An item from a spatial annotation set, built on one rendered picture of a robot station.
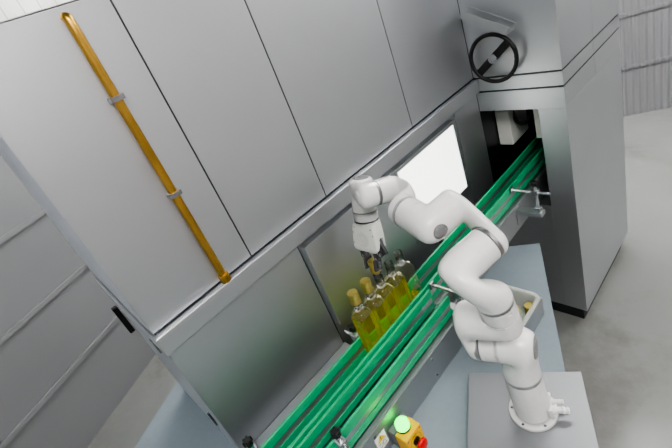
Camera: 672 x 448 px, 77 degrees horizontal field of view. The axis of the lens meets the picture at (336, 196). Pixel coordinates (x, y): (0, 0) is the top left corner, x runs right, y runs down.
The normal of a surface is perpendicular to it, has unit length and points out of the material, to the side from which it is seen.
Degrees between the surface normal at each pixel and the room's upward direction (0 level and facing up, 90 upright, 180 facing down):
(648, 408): 0
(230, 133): 90
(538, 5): 90
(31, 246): 90
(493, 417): 3
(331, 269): 90
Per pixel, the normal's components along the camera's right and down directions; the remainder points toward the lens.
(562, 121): -0.66, 0.54
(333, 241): 0.67, 0.11
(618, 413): -0.33, -0.84
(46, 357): 0.90, -0.15
